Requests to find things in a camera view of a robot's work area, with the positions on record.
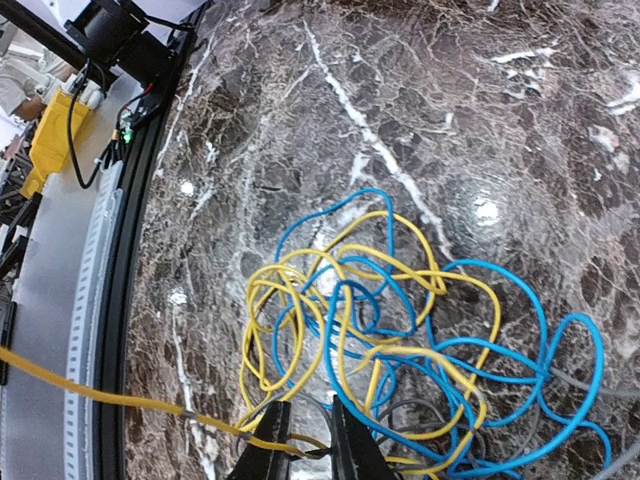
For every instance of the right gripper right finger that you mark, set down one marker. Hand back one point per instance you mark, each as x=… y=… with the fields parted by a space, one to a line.
x=354 y=453

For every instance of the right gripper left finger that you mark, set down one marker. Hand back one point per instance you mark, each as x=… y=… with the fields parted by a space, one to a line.
x=264 y=461

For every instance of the yellow connector block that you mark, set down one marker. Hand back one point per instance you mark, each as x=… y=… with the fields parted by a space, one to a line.
x=50 y=151

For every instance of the black front rail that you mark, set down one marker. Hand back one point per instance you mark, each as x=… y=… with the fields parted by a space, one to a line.
x=133 y=186

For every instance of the white slotted cable duct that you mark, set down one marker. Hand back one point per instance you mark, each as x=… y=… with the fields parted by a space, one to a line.
x=81 y=357

